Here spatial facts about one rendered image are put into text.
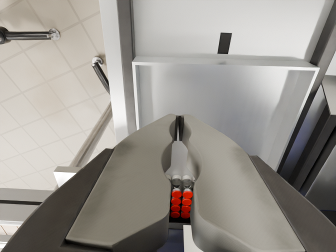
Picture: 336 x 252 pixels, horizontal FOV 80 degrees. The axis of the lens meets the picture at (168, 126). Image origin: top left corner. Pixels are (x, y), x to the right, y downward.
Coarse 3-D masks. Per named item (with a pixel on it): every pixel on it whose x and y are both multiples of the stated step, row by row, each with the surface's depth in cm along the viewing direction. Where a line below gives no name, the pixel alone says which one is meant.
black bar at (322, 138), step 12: (324, 108) 35; (324, 120) 34; (312, 132) 37; (324, 132) 35; (312, 144) 37; (324, 144) 36; (300, 156) 40; (312, 156) 38; (300, 168) 40; (288, 180) 44; (300, 180) 41
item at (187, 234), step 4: (184, 228) 35; (188, 228) 35; (184, 232) 34; (188, 232) 34; (184, 236) 34; (188, 236) 34; (184, 240) 33; (188, 240) 33; (192, 240) 33; (184, 244) 33; (188, 244) 33; (192, 244) 33; (184, 248) 32; (188, 248) 32; (192, 248) 32; (196, 248) 32
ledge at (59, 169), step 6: (60, 168) 46; (66, 168) 46; (72, 168) 46; (78, 168) 46; (54, 174) 46; (60, 174) 46; (66, 174) 45; (72, 174) 45; (60, 180) 47; (66, 180) 46
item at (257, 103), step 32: (160, 64) 28; (192, 64) 28; (224, 64) 28; (256, 64) 28; (288, 64) 29; (160, 96) 34; (192, 96) 34; (224, 96) 34; (256, 96) 34; (288, 96) 34; (224, 128) 37; (256, 128) 37; (288, 128) 34
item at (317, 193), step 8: (328, 144) 36; (320, 152) 38; (328, 152) 36; (320, 160) 38; (328, 160) 41; (312, 168) 40; (320, 168) 38; (328, 168) 42; (312, 176) 40; (320, 176) 43; (328, 176) 43; (304, 184) 42; (312, 184) 40; (320, 184) 44; (328, 184) 44; (304, 192) 42; (312, 192) 46; (320, 192) 46; (328, 192) 46; (312, 200) 47; (320, 200) 47; (328, 200) 47; (320, 208) 48; (328, 208) 48
